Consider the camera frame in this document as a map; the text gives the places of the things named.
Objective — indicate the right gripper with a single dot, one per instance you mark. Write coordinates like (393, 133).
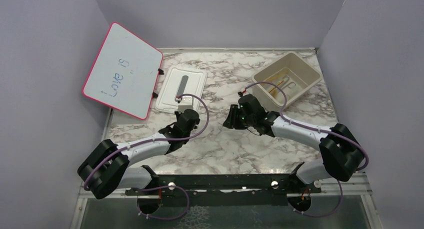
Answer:
(231, 121)

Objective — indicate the yellow rubber tubing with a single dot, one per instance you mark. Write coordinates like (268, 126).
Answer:
(277, 80)

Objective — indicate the metal crucible tongs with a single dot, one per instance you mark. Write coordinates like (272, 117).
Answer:
(289, 87)

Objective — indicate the beige plastic bin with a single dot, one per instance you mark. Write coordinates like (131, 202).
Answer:
(302, 72)

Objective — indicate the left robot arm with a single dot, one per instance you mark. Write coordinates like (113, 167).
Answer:
(107, 166)

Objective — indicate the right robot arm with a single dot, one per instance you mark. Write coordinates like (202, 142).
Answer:
(340, 152)

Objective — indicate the white plastic bin lid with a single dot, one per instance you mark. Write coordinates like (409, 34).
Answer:
(179, 81)

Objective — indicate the pink framed whiteboard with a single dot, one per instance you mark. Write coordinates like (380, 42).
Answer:
(124, 73)

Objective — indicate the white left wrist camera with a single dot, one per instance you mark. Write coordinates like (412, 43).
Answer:
(185, 103)

